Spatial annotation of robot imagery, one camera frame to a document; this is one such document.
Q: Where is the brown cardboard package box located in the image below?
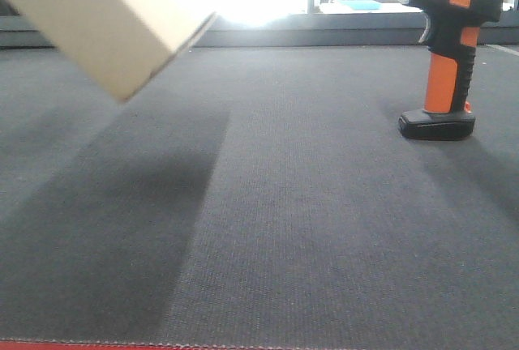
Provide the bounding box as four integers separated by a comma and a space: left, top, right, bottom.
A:
7, 0, 217, 101

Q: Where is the light blue flat object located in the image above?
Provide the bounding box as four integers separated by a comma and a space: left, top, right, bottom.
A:
340, 0, 381, 11

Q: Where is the dark grey fabric mat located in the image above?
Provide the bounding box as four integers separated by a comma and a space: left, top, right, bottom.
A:
0, 13, 519, 346

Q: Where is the orange black barcode scanner gun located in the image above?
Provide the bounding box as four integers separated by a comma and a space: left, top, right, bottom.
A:
398, 0, 503, 140

